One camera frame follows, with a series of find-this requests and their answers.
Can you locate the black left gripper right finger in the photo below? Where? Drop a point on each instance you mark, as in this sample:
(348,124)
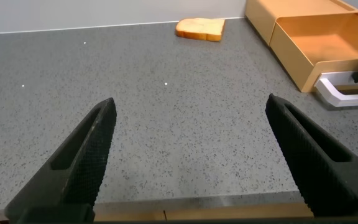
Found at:
(319,174)

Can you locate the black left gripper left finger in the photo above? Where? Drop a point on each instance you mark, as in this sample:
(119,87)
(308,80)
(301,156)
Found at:
(73,174)

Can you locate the yellow drawer cabinet housing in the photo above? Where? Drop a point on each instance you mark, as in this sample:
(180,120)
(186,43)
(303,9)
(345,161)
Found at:
(291,6)

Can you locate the wooden table edge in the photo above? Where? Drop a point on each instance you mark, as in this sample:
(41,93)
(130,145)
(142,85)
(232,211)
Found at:
(228,213)

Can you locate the white bread slice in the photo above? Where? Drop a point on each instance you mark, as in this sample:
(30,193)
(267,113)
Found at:
(200,28)

